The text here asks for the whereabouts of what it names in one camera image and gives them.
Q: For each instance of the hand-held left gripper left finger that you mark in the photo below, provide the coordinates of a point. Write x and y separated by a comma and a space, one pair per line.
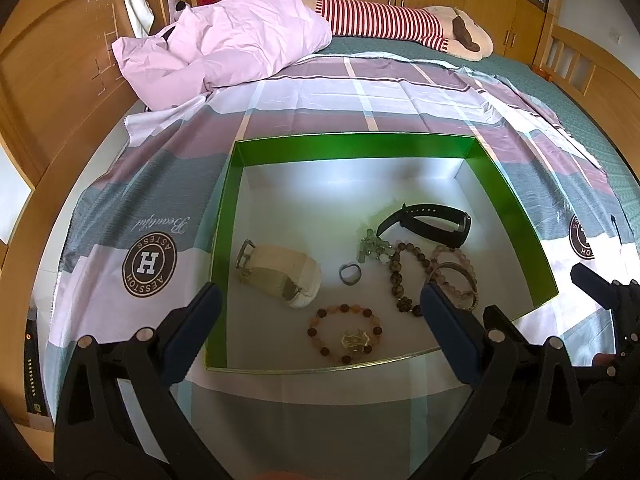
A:
195, 325

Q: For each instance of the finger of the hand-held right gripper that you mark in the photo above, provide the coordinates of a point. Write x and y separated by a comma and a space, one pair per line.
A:
587, 280

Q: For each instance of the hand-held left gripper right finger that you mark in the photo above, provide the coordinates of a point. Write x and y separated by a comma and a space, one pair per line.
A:
445, 320

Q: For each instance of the black wristband watch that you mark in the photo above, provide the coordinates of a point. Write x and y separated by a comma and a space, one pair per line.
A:
430, 208

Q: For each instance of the green cardboard box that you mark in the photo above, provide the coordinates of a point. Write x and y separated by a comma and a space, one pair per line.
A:
350, 147

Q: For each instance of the cream white wristwatch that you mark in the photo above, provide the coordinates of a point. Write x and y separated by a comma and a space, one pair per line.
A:
280, 265

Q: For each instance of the plaid bedsheet with round logos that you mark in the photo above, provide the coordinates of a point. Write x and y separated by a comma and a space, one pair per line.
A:
150, 200

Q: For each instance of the black device with orange lights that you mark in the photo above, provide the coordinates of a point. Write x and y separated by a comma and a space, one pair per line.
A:
34, 365

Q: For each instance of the red striped plush toy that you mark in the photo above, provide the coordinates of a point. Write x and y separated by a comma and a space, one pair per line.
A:
380, 17

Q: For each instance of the white wall socket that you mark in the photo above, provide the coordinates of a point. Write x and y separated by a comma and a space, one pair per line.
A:
616, 36

